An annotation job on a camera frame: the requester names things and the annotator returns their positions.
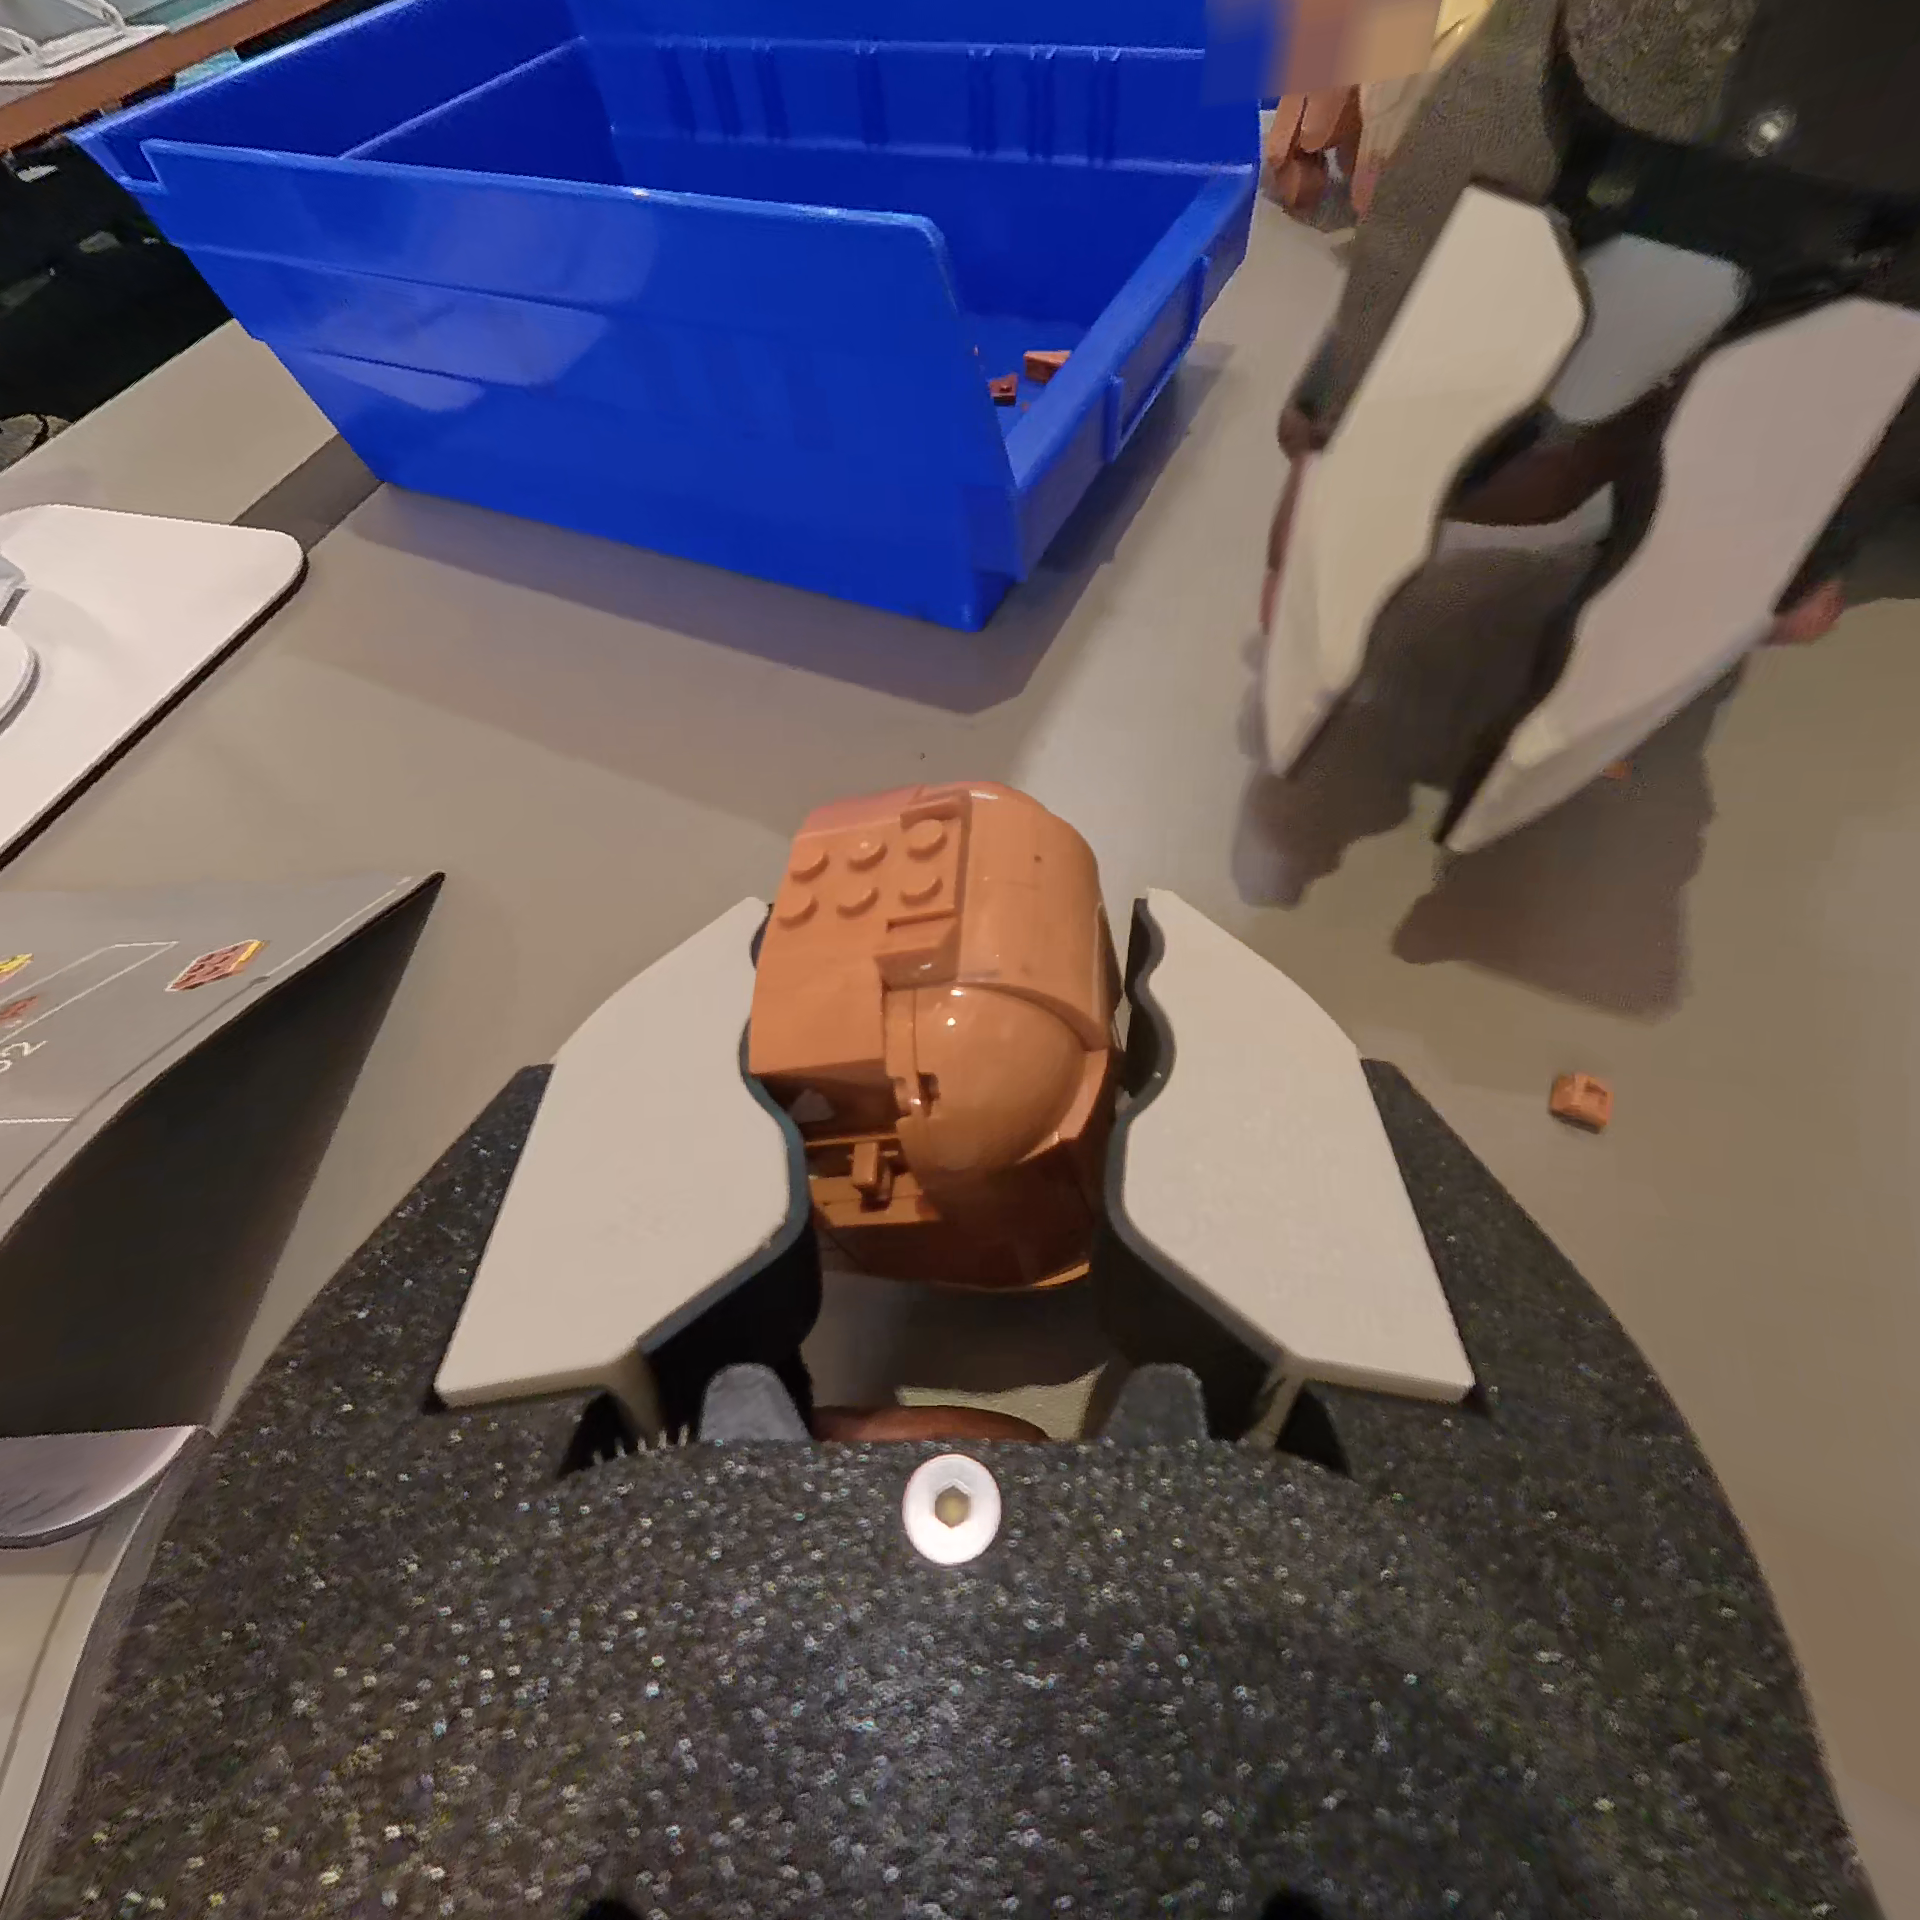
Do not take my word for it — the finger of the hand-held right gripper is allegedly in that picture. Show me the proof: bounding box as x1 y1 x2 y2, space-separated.
1260 187 1588 775
1441 304 1920 854

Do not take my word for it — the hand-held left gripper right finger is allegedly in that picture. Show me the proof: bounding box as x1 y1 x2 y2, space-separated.
1102 887 1475 1432

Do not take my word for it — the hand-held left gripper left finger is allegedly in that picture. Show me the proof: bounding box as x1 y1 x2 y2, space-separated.
434 895 826 1443

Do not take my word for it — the brown lego head model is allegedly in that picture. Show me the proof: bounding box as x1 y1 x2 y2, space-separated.
747 780 1127 1291

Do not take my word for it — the blue plastic parts bin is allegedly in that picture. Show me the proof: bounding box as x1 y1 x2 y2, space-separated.
141 140 1261 633

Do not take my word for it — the tan lego creature model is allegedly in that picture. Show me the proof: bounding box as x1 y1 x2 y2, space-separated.
1266 83 1404 213

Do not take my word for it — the lego instruction booklet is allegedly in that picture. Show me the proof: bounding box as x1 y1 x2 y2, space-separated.
0 872 443 1800

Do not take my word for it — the person's right hand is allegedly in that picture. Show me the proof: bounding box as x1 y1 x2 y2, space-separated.
1258 412 1847 649

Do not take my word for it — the long brown desk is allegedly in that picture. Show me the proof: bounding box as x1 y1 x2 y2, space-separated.
0 0 339 153

